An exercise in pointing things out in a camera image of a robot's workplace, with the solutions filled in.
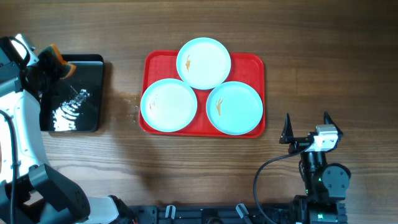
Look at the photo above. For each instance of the black rectangular water tray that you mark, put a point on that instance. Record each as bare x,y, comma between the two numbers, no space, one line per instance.
74,104

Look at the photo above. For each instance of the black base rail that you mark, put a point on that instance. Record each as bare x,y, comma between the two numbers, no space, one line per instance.
275,213

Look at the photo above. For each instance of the light blue plate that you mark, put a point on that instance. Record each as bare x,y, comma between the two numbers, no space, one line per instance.
203,63
168,105
234,108

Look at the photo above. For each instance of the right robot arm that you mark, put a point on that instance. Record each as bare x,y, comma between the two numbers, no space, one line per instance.
326,184

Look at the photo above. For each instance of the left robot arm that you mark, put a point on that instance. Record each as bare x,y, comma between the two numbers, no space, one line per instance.
31,190

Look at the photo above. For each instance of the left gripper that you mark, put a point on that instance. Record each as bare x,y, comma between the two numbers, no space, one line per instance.
53,80

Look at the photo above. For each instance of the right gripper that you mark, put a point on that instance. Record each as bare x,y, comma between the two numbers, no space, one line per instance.
288,138

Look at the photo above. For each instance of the green and orange sponge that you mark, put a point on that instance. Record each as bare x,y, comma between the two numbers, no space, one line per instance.
52,62

